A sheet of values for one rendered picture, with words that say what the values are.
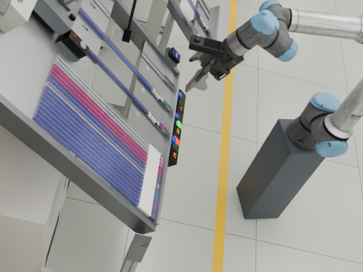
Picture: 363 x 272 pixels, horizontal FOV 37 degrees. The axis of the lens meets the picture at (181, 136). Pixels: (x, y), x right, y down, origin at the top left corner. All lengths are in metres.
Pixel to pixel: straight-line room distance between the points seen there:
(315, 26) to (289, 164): 0.70
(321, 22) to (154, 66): 0.59
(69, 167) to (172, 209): 1.18
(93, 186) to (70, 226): 0.95
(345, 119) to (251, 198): 0.75
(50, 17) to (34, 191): 0.57
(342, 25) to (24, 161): 1.12
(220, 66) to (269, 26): 0.21
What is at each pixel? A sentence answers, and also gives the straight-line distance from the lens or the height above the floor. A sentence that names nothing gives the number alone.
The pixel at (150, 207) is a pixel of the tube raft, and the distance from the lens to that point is 1.62.
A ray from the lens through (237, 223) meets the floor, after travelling 2.60.
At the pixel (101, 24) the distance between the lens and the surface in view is 1.75.
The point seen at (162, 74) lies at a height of 0.77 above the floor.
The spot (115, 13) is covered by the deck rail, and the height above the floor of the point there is 0.93.
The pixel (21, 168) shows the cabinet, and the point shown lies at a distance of 1.80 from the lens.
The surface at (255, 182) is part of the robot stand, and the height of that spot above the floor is 0.21.
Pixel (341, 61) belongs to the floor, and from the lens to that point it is 3.75.
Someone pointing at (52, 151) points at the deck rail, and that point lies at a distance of 1.38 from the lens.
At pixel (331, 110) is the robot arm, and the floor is 0.78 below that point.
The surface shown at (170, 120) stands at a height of 0.73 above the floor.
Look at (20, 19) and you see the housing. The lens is 1.36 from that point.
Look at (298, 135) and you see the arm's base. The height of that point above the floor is 0.60.
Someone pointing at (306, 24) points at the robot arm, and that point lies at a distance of 1.79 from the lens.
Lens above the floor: 2.11
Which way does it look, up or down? 49 degrees down
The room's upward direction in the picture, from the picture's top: 22 degrees clockwise
